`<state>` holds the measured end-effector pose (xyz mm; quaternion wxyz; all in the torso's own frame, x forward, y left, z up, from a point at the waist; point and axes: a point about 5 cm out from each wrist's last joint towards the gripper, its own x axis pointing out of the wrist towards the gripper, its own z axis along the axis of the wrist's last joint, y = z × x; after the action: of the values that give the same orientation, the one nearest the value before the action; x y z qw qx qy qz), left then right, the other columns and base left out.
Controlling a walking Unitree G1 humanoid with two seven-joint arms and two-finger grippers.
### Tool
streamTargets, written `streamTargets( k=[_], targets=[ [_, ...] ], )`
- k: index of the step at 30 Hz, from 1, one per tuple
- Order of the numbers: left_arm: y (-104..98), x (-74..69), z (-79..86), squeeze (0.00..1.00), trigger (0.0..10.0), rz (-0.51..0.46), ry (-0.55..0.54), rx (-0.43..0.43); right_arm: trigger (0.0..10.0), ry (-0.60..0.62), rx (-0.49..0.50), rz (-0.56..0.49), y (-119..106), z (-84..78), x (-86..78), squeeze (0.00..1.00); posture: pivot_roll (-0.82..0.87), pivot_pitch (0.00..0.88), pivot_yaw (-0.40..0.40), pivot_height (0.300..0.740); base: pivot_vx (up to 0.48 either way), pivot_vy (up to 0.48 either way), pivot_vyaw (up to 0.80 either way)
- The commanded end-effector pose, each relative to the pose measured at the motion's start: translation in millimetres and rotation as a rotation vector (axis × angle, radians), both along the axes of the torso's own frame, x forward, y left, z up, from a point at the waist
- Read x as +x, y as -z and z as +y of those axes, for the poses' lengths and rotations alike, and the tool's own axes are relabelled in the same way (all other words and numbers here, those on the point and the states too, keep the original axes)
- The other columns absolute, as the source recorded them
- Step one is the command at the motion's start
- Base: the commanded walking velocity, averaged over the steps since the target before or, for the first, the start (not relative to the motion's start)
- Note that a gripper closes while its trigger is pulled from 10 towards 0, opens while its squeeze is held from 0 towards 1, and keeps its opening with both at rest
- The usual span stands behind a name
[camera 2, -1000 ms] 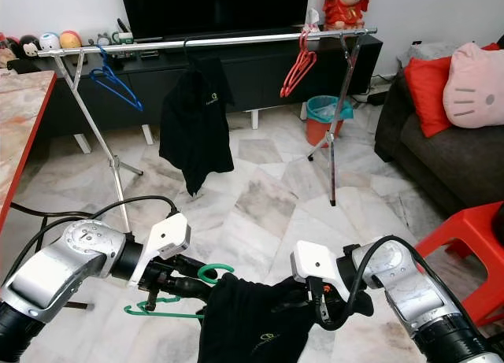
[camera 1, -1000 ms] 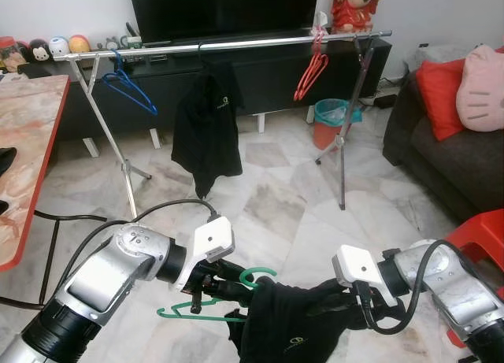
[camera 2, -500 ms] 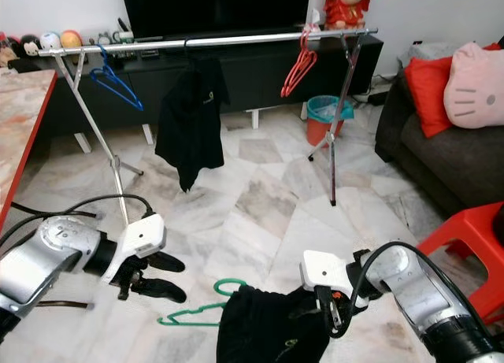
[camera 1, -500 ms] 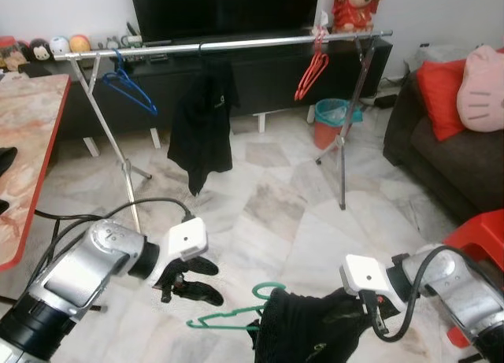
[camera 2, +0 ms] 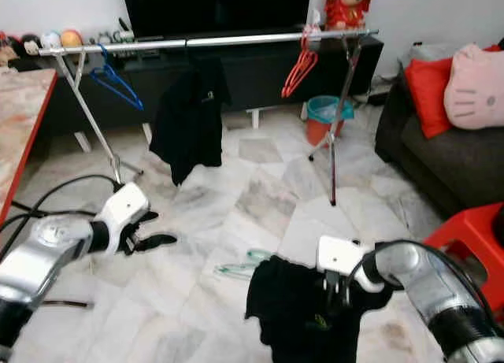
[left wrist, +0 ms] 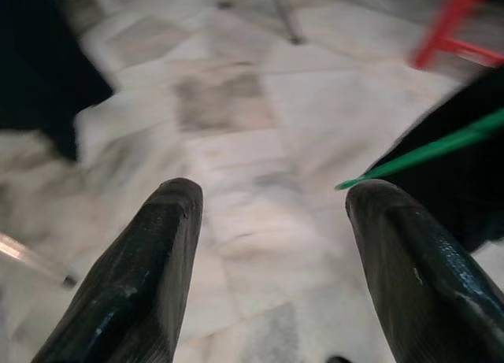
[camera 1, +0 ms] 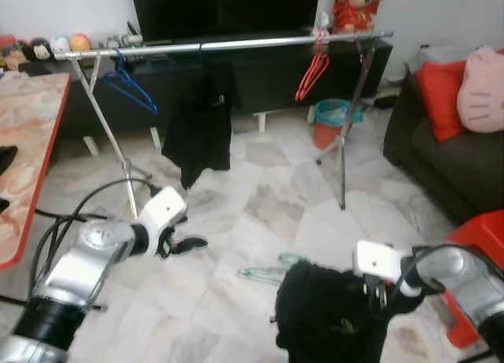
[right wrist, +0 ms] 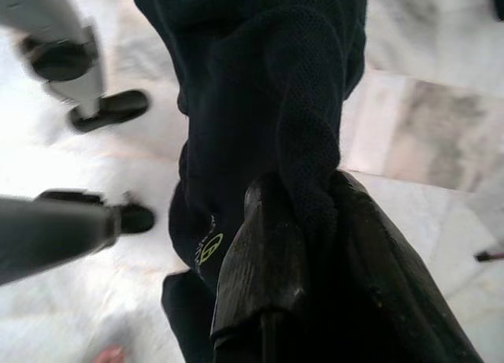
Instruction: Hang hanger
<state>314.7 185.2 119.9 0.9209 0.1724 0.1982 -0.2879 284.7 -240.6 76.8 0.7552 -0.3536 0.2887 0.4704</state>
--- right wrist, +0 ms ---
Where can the black shirt green logo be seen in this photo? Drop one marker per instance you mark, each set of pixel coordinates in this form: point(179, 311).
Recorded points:
point(256, 83)

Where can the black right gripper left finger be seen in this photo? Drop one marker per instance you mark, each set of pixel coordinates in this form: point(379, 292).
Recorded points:
point(260, 260)

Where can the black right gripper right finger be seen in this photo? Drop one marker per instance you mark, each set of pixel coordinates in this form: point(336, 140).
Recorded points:
point(386, 292)

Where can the person bare foot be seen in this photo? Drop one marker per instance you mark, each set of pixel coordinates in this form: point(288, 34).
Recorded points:
point(112, 355)

